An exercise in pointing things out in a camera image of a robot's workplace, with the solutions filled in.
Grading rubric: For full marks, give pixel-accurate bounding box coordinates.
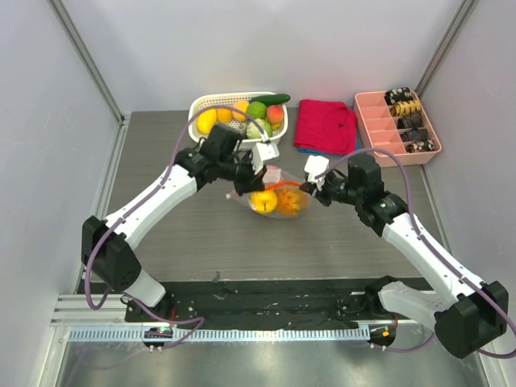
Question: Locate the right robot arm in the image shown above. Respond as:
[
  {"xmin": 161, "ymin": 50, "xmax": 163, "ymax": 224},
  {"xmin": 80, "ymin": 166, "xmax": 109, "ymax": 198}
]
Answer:
[{"xmin": 302, "ymin": 148, "xmax": 515, "ymax": 359}]

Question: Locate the white slotted cable duct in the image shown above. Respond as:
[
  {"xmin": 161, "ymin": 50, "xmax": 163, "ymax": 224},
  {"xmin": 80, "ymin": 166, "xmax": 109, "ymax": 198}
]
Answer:
[{"xmin": 68, "ymin": 325, "xmax": 370, "ymax": 343}]

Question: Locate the yellow mango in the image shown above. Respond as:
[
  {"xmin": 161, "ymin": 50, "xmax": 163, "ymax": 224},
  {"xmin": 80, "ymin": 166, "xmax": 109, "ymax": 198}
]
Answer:
[{"xmin": 197, "ymin": 109, "xmax": 218, "ymax": 135}]

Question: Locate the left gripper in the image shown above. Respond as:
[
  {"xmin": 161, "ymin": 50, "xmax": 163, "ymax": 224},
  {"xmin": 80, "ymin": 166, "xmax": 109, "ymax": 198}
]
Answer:
[{"xmin": 219, "ymin": 150, "xmax": 268, "ymax": 198}]

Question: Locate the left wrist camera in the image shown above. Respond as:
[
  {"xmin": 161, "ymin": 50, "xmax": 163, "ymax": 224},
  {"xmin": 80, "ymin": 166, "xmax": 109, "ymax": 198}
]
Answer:
[{"xmin": 251, "ymin": 142, "xmax": 280, "ymax": 175}]

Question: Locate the clear zip top bag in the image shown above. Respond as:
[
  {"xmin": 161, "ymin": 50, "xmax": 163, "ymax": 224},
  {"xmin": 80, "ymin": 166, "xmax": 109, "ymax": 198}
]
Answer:
[{"xmin": 226, "ymin": 165, "xmax": 310, "ymax": 219}]

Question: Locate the yellow striped sock roll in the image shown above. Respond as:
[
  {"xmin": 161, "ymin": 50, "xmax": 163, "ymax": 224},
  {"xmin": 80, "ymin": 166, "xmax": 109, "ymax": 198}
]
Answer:
[{"xmin": 389, "ymin": 100, "xmax": 422, "ymax": 117}]

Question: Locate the small orange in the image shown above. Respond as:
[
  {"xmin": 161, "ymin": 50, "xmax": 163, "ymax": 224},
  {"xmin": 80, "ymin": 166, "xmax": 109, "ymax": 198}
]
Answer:
[{"xmin": 216, "ymin": 109, "xmax": 233, "ymax": 123}]

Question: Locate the white plastic basket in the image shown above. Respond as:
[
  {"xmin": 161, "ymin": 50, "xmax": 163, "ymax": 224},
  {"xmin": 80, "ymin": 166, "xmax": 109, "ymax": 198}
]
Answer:
[{"xmin": 188, "ymin": 92, "xmax": 290, "ymax": 149}]

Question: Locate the red folded cloth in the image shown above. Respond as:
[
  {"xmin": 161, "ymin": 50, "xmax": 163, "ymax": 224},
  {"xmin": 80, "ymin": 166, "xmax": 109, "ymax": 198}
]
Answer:
[{"xmin": 293, "ymin": 99, "xmax": 357, "ymax": 155}]

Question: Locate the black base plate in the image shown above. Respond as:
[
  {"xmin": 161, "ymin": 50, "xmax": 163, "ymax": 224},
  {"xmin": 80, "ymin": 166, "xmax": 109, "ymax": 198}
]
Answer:
[{"xmin": 124, "ymin": 277, "xmax": 435, "ymax": 331}]

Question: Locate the dark floral sock roll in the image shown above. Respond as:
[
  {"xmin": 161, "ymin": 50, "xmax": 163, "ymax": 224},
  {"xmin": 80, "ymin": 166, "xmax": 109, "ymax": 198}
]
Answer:
[{"xmin": 384, "ymin": 87, "xmax": 414, "ymax": 106}]

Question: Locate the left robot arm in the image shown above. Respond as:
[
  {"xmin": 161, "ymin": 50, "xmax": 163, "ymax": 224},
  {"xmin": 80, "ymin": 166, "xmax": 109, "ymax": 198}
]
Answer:
[{"xmin": 81, "ymin": 124, "xmax": 278, "ymax": 322}]

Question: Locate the red peach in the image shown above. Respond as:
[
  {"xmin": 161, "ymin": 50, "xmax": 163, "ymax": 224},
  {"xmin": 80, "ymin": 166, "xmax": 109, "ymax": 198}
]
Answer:
[{"xmin": 266, "ymin": 105, "xmax": 285, "ymax": 125}]

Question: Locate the black pink sock roll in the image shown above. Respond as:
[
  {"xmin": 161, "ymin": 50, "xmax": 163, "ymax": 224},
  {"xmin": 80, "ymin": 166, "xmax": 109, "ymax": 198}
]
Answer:
[{"xmin": 406, "ymin": 139, "xmax": 435, "ymax": 153}]

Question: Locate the green cucumber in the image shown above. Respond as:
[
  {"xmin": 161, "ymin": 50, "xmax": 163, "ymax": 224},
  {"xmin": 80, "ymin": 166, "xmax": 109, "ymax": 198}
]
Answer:
[{"xmin": 250, "ymin": 94, "xmax": 291, "ymax": 106}]

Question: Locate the yellow apple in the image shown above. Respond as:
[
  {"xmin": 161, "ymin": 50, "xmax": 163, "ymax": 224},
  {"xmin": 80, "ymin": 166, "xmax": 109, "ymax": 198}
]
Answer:
[{"xmin": 250, "ymin": 190, "xmax": 277, "ymax": 214}]

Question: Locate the dark brown sock roll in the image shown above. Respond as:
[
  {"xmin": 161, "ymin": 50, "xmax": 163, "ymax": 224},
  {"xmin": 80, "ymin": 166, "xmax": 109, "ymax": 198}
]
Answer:
[{"xmin": 397, "ymin": 111, "xmax": 424, "ymax": 129}]

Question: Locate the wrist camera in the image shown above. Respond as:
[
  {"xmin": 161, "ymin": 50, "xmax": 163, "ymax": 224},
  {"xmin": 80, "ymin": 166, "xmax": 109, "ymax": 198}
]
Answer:
[
  {"xmin": 304, "ymin": 155, "xmax": 330, "ymax": 190},
  {"xmin": 251, "ymin": 142, "xmax": 280, "ymax": 175}
]

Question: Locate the pink divided tray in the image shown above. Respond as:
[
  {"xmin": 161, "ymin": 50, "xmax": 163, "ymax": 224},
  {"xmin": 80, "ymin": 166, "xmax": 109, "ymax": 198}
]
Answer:
[{"xmin": 354, "ymin": 90, "xmax": 442, "ymax": 165}]

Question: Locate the green cabbage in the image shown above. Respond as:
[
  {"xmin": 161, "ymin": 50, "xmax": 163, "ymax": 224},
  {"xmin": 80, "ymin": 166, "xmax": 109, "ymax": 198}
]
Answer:
[{"xmin": 246, "ymin": 119, "xmax": 273, "ymax": 139}]

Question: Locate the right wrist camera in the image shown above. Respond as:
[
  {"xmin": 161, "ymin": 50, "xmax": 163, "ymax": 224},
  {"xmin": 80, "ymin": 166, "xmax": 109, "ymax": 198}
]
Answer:
[{"xmin": 304, "ymin": 155, "xmax": 330, "ymax": 190}]

